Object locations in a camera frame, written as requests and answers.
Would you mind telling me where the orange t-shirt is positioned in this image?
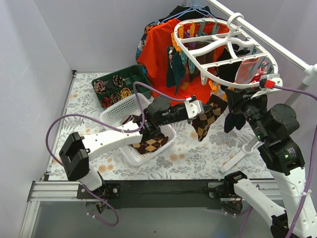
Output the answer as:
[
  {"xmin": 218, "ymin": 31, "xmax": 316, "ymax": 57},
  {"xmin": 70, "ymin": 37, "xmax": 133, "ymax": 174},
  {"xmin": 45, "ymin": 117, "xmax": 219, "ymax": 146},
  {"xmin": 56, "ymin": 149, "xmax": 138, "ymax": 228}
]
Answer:
[{"xmin": 137, "ymin": 17, "xmax": 231, "ymax": 105}]

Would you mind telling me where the teal green sock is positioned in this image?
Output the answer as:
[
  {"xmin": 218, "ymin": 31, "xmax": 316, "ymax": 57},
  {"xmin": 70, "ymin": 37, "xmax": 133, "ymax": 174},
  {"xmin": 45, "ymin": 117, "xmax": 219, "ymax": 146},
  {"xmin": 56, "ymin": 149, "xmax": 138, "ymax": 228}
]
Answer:
[{"xmin": 166, "ymin": 46, "xmax": 186, "ymax": 95}]

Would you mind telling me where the white plastic basket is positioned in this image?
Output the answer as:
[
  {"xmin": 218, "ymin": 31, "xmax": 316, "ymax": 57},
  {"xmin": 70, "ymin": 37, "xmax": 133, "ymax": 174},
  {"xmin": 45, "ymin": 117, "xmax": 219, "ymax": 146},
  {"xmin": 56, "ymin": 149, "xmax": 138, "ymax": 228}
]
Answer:
[{"xmin": 99, "ymin": 93, "xmax": 176, "ymax": 166}]

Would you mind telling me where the blue wire hanger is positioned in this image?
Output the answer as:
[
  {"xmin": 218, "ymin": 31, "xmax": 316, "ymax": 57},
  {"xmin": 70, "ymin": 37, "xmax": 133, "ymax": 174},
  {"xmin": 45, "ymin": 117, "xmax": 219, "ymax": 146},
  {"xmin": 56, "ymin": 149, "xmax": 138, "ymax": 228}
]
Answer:
[{"xmin": 156, "ymin": 5, "xmax": 215, "ymax": 23}]

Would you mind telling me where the floral table mat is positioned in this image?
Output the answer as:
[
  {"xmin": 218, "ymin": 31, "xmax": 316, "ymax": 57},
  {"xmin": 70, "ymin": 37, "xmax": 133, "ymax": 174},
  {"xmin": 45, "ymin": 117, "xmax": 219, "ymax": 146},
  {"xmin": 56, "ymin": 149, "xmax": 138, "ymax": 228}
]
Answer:
[{"xmin": 48, "ymin": 71, "xmax": 278, "ymax": 180}]

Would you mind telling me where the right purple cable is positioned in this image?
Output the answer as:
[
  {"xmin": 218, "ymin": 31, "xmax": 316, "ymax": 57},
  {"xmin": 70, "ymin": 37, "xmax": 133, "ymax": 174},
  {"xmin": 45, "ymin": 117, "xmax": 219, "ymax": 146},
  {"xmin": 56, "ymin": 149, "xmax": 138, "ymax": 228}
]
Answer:
[{"xmin": 237, "ymin": 84, "xmax": 317, "ymax": 238}]

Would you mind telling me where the pink patterned sock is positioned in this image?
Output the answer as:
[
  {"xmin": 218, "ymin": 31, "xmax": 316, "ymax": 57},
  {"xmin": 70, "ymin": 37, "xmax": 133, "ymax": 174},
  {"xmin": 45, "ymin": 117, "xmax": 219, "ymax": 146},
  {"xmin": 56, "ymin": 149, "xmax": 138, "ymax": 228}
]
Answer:
[{"xmin": 235, "ymin": 58, "xmax": 260, "ymax": 84}]

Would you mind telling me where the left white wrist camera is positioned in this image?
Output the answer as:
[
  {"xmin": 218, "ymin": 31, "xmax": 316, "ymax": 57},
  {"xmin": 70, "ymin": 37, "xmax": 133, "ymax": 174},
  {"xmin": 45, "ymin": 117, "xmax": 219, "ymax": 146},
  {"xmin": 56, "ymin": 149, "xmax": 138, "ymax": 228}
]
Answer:
[{"xmin": 184, "ymin": 97, "xmax": 205, "ymax": 119}]

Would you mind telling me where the dark patterned shirt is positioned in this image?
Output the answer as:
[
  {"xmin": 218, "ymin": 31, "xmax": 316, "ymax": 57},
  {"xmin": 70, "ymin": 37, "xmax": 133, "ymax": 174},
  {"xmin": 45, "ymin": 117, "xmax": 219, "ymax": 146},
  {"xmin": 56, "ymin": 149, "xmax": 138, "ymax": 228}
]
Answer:
[{"xmin": 135, "ymin": 20, "xmax": 159, "ymax": 75}]

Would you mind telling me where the purple cable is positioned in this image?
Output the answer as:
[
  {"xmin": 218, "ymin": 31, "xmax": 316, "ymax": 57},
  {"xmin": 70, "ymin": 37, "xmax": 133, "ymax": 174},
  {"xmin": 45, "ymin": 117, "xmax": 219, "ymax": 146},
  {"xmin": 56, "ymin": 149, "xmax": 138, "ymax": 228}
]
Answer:
[
  {"xmin": 237, "ymin": 84, "xmax": 317, "ymax": 238},
  {"xmin": 46, "ymin": 81, "xmax": 191, "ymax": 227}
]

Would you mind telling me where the navy blue sock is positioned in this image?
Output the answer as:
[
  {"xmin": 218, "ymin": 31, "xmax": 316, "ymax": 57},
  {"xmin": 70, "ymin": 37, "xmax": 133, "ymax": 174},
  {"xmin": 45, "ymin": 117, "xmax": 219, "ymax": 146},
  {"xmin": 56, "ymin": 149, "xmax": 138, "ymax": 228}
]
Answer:
[{"xmin": 224, "ymin": 113, "xmax": 246, "ymax": 133}]

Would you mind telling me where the black striped sock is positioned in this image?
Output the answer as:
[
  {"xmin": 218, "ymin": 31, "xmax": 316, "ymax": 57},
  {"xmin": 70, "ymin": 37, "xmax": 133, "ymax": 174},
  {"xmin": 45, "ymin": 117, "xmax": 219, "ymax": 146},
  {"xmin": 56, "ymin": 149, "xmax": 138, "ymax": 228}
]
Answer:
[{"xmin": 217, "ymin": 62, "xmax": 241, "ymax": 83}]

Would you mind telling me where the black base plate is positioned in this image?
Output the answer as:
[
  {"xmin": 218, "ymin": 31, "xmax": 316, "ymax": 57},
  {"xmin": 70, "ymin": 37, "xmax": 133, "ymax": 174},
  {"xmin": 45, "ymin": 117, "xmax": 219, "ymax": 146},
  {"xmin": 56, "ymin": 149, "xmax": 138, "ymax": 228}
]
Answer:
[{"xmin": 76, "ymin": 179, "xmax": 236, "ymax": 211}]

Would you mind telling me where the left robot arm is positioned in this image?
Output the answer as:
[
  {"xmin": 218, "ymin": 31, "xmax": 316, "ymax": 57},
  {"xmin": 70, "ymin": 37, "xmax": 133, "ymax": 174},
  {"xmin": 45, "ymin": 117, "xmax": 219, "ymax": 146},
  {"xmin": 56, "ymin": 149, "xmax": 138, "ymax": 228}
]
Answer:
[{"xmin": 59, "ymin": 96, "xmax": 211, "ymax": 198}]

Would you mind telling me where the brown argyle sock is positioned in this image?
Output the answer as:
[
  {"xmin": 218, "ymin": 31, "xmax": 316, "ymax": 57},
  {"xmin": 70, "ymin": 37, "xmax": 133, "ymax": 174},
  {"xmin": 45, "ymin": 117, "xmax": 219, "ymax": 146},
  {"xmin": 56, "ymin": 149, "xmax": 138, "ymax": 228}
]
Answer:
[
  {"xmin": 192, "ymin": 94, "xmax": 227, "ymax": 142},
  {"xmin": 130, "ymin": 133, "xmax": 168, "ymax": 155}
]

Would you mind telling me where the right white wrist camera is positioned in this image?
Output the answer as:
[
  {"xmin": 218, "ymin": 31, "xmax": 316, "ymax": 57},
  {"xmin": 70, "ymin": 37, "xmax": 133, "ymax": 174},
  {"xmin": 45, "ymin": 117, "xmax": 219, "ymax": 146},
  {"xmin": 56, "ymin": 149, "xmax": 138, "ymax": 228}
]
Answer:
[{"xmin": 251, "ymin": 73, "xmax": 283, "ymax": 99}]

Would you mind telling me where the white clothes rack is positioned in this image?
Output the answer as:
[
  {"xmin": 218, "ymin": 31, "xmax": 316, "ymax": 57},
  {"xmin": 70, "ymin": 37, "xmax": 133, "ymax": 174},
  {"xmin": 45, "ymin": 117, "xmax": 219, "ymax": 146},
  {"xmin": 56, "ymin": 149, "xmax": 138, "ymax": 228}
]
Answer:
[{"xmin": 220, "ymin": 0, "xmax": 317, "ymax": 163}]

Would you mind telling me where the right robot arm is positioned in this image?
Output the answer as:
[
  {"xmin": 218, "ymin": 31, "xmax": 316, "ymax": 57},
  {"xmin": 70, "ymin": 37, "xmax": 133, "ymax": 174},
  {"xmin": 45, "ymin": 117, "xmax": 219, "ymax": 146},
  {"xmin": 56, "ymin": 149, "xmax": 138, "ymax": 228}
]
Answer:
[{"xmin": 208, "ymin": 88, "xmax": 317, "ymax": 238}]

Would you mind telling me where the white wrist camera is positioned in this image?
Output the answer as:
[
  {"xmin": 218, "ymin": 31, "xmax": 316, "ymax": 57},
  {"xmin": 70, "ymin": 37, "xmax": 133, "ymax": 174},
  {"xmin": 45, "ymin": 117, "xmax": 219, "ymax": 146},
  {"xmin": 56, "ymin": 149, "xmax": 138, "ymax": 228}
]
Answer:
[
  {"xmin": 251, "ymin": 73, "xmax": 283, "ymax": 99},
  {"xmin": 184, "ymin": 97, "xmax": 205, "ymax": 119}
]

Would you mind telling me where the white sock clip hanger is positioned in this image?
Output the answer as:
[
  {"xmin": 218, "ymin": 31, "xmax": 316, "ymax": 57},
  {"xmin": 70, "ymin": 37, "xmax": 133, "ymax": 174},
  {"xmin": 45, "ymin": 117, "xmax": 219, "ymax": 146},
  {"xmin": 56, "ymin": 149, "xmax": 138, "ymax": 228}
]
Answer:
[{"xmin": 171, "ymin": 12, "xmax": 278, "ymax": 89}]

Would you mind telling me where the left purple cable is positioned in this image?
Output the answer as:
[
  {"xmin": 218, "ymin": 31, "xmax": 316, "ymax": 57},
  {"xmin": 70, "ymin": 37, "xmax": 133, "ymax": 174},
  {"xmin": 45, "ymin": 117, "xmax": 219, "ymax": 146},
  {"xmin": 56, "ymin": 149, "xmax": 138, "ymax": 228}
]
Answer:
[{"xmin": 46, "ymin": 81, "xmax": 191, "ymax": 227}]

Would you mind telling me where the green divided organizer tray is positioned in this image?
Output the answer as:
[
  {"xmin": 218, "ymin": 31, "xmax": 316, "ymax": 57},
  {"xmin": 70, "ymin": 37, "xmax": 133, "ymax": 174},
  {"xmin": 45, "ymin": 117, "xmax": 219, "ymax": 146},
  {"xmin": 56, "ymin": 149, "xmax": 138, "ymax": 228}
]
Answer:
[{"xmin": 91, "ymin": 65, "xmax": 152, "ymax": 109}]

